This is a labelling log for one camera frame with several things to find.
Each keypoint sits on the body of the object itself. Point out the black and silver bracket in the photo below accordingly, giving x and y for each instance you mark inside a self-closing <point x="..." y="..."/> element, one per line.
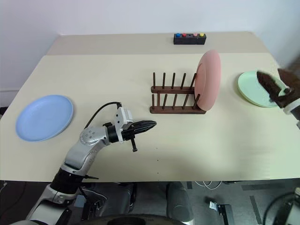
<point x="219" y="207"/>

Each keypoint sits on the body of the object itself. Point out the wooden dish rack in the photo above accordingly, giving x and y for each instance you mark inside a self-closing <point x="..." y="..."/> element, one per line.
<point x="175" y="109"/>

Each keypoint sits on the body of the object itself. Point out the black button box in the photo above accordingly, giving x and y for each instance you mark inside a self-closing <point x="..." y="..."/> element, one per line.
<point x="189" y="41"/>

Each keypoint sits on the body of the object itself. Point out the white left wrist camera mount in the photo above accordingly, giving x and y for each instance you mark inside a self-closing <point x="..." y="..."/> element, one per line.
<point x="123" y="118"/>

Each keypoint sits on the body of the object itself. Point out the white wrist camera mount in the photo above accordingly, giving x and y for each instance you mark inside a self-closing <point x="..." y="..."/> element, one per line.
<point x="293" y="105"/>
<point x="123" y="118"/>

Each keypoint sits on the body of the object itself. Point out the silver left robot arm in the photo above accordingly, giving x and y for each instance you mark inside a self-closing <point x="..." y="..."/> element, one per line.
<point x="86" y="138"/>

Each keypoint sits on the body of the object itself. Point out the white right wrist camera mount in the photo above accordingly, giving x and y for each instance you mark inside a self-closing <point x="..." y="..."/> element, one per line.
<point x="293" y="105"/>

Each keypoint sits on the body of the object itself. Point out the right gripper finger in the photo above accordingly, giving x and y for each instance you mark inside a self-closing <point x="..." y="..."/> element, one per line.
<point x="289" y="78"/>
<point x="267" y="85"/>

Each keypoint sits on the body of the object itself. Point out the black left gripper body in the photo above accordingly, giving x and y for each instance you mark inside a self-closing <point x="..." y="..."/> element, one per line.
<point x="128" y="134"/>

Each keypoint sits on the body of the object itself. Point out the dark rounded shape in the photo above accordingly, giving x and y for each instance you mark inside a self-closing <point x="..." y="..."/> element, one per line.
<point x="179" y="199"/>

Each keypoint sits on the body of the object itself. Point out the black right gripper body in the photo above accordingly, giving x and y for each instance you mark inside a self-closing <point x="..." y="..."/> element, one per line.
<point x="283" y="99"/>

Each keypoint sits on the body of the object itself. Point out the pink plate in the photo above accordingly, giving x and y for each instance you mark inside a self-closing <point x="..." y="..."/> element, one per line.
<point x="208" y="79"/>

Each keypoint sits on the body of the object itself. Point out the green plate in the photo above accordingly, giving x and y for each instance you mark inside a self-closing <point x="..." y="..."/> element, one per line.
<point x="250" y="86"/>

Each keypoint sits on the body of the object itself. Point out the blue plate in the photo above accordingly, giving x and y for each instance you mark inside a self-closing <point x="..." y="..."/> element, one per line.
<point x="44" y="117"/>

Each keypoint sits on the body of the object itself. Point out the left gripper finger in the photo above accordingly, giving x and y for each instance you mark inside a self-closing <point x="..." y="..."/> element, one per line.
<point x="143" y="130"/>
<point x="145" y="124"/>

